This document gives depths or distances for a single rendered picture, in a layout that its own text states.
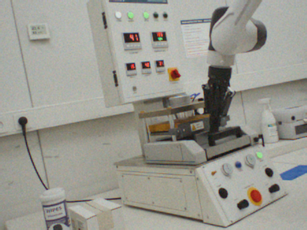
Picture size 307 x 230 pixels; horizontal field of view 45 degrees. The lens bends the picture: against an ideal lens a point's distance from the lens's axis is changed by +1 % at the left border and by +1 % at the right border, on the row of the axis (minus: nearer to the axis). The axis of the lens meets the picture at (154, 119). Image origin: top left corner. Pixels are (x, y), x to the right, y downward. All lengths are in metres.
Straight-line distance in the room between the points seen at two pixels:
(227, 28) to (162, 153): 0.46
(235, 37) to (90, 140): 1.01
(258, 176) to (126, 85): 0.56
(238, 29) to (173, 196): 0.57
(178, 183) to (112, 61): 0.51
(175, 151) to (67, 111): 0.71
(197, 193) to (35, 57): 1.01
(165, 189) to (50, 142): 0.70
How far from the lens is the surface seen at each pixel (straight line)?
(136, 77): 1.40
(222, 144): 1.20
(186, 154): 1.14
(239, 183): 1.20
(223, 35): 1.03
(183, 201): 1.20
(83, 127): 1.79
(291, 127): 2.14
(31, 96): 1.75
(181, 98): 1.31
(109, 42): 1.38
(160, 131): 1.31
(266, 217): 1.16
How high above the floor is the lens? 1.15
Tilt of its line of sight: 3 degrees down
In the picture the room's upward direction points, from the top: 10 degrees counter-clockwise
